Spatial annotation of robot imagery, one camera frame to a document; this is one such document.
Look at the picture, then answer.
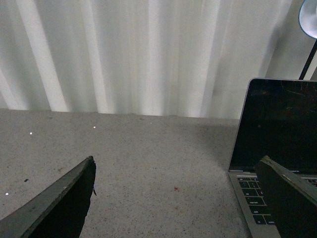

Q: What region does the grey laptop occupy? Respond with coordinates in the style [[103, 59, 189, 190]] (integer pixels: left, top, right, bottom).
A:
[[228, 78, 317, 238]]

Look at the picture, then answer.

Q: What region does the left gripper dark left finger camera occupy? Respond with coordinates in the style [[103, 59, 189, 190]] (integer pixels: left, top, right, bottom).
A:
[[0, 156, 96, 238]]

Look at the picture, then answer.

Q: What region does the blue desk lamp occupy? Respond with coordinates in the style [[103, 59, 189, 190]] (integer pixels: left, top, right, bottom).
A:
[[298, 0, 317, 80]]

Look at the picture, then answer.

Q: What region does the left gripper dark right finger camera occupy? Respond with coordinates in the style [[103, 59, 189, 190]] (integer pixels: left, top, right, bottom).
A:
[[255, 156, 317, 238]]

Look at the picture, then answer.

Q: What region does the white curtain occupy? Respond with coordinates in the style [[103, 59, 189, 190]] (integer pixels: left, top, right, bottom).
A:
[[0, 0, 315, 119]]

